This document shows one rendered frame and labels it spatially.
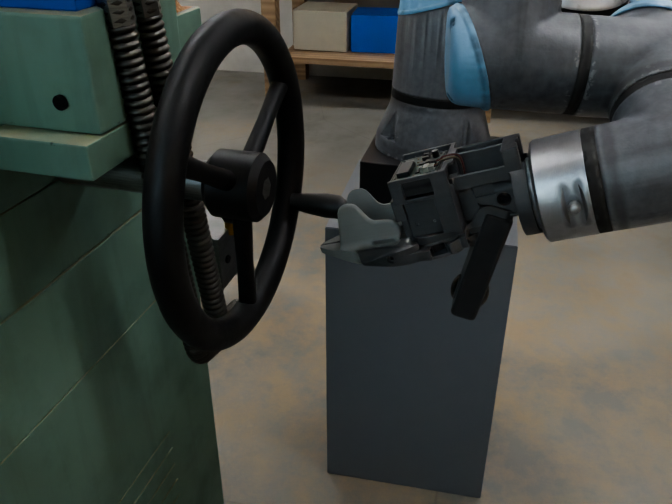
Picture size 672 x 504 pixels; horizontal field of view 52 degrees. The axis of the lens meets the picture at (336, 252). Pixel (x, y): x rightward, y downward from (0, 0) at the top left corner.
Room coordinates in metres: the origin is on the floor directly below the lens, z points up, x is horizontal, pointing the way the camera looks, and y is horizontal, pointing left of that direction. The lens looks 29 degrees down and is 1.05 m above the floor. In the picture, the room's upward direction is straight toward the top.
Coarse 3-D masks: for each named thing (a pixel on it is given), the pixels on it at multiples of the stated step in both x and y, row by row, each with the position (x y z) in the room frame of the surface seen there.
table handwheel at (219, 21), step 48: (192, 48) 0.49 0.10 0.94; (192, 96) 0.46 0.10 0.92; (288, 96) 0.65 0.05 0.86; (288, 144) 0.66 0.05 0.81; (144, 192) 0.42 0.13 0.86; (192, 192) 0.54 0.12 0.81; (240, 192) 0.52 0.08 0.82; (288, 192) 0.65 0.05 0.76; (144, 240) 0.41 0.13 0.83; (240, 240) 0.54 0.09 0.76; (288, 240) 0.62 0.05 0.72; (192, 288) 0.43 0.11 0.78; (240, 288) 0.54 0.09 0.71; (192, 336) 0.43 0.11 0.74; (240, 336) 0.49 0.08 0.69
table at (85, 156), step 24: (192, 24) 0.86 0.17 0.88; (0, 144) 0.51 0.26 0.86; (24, 144) 0.50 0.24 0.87; (48, 144) 0.49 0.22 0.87; (72, 144) 0.49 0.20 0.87; (96, 144) 0.50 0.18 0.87; (120, 144) 0.52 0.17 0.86; (0, 168) 0.51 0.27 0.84; (24, 168) 0.50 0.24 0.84; (48, 168) 0.49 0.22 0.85; (72, 168) 0.49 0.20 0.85; (96, 168) 0.49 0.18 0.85
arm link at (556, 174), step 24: (552, 144) 0.53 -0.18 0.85; (576, 144) 0.52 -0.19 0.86; (528, 168) 0.54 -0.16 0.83; (552, 168) 0.51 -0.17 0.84; (576, 168) 0.51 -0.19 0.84; (552, 192) 0.50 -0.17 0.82; (576, 192) 0.50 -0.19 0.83; (552, 216) 0.50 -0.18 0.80; (576, 216) 0.50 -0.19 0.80; (552, 240) 0.51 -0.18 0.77
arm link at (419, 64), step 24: (408, 0) 1.06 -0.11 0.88; (432, 0) 1.03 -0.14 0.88; (456, 0) 1.02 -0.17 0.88; (408, 24) 1.05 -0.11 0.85; (432, 24) 1.02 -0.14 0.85; (408, 48) 1.05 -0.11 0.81; (432, 48) 1.02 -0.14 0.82; (408, 72) 1.04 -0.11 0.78; (432, 72) 1.02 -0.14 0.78; (432, 96) 1.02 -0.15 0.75
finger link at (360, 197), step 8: (352, 192) 0.61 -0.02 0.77; (360, 192) 0.61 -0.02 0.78; (368, 192) 0.61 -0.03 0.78; (352, 200) 0.61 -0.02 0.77; (360, 200) 0.61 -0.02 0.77; (368, 200) 0.61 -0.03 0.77; (376, 200) 0.61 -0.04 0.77; (360, 208) 0.61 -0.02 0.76; (368, 208) 0.61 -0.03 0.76; (376, 208) 0.60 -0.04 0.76; (384, 208) 0.60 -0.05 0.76; (368, 216) 0.60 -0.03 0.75; (376, 216) 0.60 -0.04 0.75; (384, 216) 0.60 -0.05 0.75; (392, 216) 0.60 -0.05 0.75; (400, 224) 0.59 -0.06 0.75; (328, 240) 0.61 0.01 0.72; (336, 240) 0.60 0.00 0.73
